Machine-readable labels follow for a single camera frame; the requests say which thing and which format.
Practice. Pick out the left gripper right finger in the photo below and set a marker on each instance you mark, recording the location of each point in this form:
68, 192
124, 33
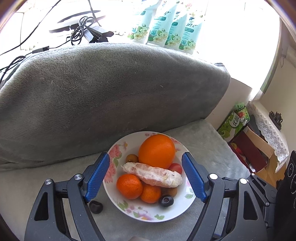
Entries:
197, 176

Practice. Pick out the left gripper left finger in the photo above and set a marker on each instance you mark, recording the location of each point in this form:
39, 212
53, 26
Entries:
93, 177

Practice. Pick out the large red tomato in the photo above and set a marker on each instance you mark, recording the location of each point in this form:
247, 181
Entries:
175, 167

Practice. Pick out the mandarin orange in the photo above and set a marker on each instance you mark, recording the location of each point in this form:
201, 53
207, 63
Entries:
150, 194
129, 186

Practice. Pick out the dark plum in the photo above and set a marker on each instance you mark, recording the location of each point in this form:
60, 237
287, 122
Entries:
166, 201
95, 207

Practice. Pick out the peeled pomelo segment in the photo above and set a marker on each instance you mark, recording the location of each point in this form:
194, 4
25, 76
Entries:
154, 176

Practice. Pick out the brown longan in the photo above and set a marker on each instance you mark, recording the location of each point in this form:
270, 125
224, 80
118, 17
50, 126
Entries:
169, 191
131, 158

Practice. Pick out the cardboard box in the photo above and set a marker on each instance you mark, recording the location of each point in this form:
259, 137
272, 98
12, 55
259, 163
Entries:
252, 150

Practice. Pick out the large orange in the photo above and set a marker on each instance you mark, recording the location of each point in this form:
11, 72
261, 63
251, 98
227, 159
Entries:
157, 151

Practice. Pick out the white lace cloth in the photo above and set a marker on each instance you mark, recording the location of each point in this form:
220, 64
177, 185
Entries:
274, 137

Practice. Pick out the floral white ceramic plate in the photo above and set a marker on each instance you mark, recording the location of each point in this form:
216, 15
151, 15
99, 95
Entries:
136, 208

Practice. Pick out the green snack bag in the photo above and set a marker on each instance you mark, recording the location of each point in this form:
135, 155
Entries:
234, 123

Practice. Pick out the grey sofa back cushion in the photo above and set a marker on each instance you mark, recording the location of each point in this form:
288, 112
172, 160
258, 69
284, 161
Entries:
77, 101

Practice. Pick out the dark figurine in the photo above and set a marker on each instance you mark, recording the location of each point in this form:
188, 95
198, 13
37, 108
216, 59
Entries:
276, 118

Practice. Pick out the white sofa armrest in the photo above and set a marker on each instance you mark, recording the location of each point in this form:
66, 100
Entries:
237, 92

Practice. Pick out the green floral wipes pack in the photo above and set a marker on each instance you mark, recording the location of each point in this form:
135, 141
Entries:
140, 28

